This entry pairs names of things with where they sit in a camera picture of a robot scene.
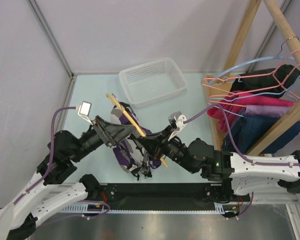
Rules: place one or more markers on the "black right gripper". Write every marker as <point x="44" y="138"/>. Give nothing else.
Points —
<point x="151" y="142"/>

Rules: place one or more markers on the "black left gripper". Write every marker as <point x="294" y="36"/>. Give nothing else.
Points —
<point x="115" y="133"/>

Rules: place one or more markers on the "purple camouflage trousers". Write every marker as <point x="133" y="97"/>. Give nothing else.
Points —
<point x="131" y="156"/>

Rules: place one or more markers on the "yellow clothes hanger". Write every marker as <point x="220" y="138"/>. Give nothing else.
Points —
<point x="142" y="131"/>

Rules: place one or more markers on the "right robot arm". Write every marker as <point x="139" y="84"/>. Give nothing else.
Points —
<point x="240" y="173"/>

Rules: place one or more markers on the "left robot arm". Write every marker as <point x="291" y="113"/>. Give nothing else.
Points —
<point x="27" y="211"/>

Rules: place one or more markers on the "pink garment on hanger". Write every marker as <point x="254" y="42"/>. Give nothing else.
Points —
<point x="255" y="109"/>

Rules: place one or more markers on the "lilac garment on hanger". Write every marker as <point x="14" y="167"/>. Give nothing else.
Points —
<point x="262" y="110"/>

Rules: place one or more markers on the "black garment on hanger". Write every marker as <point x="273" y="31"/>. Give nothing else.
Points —
<point x="260" y="82"/>

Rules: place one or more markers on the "white plastic basket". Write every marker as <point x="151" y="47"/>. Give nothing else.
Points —
<point x="152" y="82"/>

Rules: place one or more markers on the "dark blue denim garment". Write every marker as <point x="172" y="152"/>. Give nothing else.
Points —
<point x="249" y="129"/>

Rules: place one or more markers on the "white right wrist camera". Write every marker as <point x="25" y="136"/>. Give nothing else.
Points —
<point x="176" y="121"/>

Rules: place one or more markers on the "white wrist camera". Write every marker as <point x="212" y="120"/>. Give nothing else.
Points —
<point x="83" y="111"/>
<point x="176" y="121"/>

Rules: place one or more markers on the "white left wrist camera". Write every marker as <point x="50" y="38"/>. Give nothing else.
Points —
<point x="83" y="111"/>

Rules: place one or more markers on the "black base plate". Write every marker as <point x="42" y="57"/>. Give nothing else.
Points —
<point x="169" y="196"/>

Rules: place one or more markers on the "pink wire hanger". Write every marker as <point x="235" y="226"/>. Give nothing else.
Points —
<point x="223" y="99"/>
<point x="224" y="83"/>

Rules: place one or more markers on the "wooden clothes rack frame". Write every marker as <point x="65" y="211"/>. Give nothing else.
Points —
<point x="225" y="140"/>

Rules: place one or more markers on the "white cable duct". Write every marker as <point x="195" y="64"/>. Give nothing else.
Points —
<point x="85" y="208"/>

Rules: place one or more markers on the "aluminium corner post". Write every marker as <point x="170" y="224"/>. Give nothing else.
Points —
<point x="38" y="14"/>

